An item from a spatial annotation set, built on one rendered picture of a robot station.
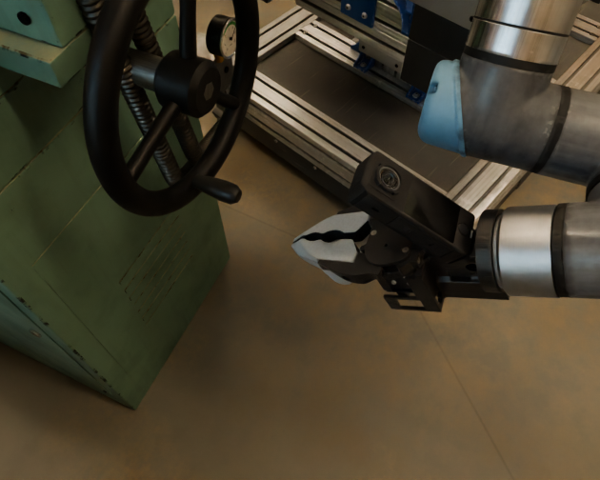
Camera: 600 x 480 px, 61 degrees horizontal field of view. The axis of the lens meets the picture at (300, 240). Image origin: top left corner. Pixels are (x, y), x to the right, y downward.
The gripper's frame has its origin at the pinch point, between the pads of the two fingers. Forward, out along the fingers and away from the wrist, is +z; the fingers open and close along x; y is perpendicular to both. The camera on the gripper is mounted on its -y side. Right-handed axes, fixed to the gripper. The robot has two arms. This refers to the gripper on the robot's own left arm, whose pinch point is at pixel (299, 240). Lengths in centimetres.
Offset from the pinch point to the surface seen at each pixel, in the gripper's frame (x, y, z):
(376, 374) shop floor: 13, 69, 24
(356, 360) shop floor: 15, 66, 29
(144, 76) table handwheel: 7.4, -18.5, 12.0
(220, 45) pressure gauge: 32.2, -7.8, 24.1
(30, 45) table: 2.6, -26.9, 15.9
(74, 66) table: 3.4, -23.4, 14.0
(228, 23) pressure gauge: 34.9, -9.4, 22.7
